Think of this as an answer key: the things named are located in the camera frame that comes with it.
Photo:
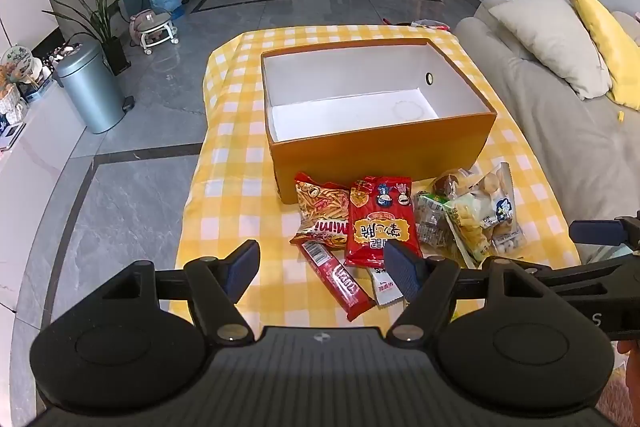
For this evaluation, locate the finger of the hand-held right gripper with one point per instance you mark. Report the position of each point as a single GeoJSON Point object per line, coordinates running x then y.
{"type": "Point", "coordinates": [590, 274]}
{"type": "Point", "coordinates": [595, 232]}

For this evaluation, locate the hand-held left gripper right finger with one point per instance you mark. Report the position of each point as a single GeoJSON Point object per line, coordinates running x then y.
{"type": "Point", "coordinates": [404, 268]}

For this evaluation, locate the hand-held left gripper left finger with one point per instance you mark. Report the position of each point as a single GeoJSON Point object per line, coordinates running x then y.
{"type": "Point", "coordinates": [240, 269]}

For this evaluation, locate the white stick snack packet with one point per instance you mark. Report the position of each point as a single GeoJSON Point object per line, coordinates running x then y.
{"type": "Point", "coordinates": [382, 289]}

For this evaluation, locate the large red snack packet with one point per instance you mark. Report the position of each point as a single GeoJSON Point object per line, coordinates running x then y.
{"type": "Point", "coordinates": [380, 222]}

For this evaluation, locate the red snack bar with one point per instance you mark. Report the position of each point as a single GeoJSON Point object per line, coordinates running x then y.
{"type": "Point", "coordinates": [335, 277]}

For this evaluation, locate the clear bag of yellow snacks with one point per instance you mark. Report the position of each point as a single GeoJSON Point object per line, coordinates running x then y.
{"type": "Point", "coordinates": [470, 227]}

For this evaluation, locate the chocolate bun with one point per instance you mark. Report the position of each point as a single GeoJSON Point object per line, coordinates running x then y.
{"type": "Point", "coordinates": [447, 184]}

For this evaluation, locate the clear bag with blue label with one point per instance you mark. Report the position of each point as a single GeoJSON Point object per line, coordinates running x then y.
{"type": "Point", "coordinates": [502, 212]}

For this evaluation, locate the orange chips packet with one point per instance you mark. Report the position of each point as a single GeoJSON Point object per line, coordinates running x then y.
{"type": "Point", "coordinates": [320, 207]}

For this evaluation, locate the orange cardboard box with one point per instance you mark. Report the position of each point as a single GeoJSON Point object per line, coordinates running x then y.
{"type": "Point", "coordinates": [380, 157]}

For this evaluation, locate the person's right hand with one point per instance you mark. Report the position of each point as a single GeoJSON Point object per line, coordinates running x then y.
{"type": "Point", "coordinates": [627, 348]}

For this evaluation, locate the teal cloth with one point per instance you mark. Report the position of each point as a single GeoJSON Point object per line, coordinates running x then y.
{"type": "Point", "coordinates": [622, 250]}

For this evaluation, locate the grey sofa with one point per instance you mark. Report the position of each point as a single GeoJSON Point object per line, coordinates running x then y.
{"type": "Point", "coordinates": [555, 132]}

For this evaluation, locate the yellow checkered tablecloth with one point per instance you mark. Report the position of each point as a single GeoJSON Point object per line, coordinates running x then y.
{"type": "Point", "coordinates": [235, 157]}

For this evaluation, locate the yellow pillow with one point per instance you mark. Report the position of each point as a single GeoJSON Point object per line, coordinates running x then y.
{"type": "Point", "coordinates": [612, 42]}

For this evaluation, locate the beige pillow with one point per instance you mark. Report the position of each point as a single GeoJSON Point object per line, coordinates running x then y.
{"type": "Point", "coordinates": [550, 42]}

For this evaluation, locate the white low cabinet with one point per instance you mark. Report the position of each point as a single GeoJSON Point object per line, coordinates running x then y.
{"type": "Point", "coordinates": [35, 167]}

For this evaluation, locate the grey pedal trash can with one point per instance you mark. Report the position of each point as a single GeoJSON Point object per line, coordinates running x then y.
{"type": "Point", "coordinates": [90, 92]}

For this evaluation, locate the red white flat packet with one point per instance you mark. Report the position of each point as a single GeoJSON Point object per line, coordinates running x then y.
{"type": "Point", "coordinates": [431, 25]}

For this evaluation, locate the small white wheeled stool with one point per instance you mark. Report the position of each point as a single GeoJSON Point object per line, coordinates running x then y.
{"type": "Point", "coordinates": [155, 32]}

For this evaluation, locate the long-leaf potted plant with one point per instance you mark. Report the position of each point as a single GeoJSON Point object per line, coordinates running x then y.
{"type": "Point", "coordinates": [102, 22]}

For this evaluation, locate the decorative round fan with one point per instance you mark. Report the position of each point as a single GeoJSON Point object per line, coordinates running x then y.
{"type": "Point", "coordinates": [17, 62]}

